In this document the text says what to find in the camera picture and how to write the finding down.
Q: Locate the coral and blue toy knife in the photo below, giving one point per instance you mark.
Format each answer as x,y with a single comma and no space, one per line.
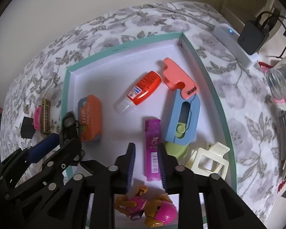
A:
174,114

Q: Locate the pink and tan dog toy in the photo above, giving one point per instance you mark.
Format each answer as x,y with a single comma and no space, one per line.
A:
164,213

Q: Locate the teal rimmed white tray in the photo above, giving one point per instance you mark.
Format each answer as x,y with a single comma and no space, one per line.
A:
104,76

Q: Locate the red glue bottle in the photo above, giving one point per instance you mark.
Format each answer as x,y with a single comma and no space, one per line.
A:
145,85

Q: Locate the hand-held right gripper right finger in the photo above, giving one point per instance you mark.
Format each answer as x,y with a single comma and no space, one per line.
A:
163,169

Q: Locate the black small box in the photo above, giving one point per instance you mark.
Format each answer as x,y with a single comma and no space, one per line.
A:
27,127

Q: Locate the black toy car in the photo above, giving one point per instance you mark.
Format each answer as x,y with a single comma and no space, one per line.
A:
70,128

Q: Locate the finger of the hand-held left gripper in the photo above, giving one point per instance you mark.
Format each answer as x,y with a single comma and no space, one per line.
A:
66,155
44,146

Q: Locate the orange small case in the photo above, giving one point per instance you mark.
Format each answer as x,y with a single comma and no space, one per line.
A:
90,116

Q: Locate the black charger adapter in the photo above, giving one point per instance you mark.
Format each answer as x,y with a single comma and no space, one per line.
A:
252,37

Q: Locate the white power strip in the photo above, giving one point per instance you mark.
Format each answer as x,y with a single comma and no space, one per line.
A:
225,34

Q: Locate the purple lighter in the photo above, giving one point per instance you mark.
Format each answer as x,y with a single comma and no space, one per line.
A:
152,143

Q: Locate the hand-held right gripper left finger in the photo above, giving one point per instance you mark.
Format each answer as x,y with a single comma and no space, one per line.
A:
131,167

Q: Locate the clear plastic bottle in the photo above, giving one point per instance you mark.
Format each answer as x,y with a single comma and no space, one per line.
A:
278,81

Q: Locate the gold hair clip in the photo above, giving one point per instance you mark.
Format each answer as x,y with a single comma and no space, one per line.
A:
45,116

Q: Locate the cream hair claw clip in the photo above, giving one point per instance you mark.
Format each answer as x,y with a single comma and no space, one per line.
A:
220,151

